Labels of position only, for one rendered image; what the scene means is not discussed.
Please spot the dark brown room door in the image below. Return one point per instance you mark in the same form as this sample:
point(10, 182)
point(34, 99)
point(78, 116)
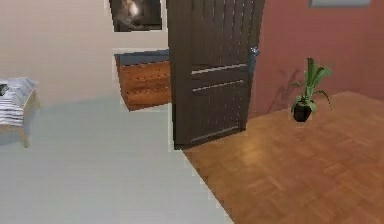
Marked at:
point(213, 83)

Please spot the grey framed wall picture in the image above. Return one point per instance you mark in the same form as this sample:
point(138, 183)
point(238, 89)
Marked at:
point(338, 3)

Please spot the green house plant black pot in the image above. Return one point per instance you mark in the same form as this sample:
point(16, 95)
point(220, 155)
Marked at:
point(305, 100)

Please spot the dark framed wall picture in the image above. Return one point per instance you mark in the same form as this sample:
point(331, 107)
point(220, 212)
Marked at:
point(136, 15)

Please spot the brown wooden chest grey top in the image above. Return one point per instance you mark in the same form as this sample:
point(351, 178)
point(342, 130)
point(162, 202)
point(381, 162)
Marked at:
point(146, 83)

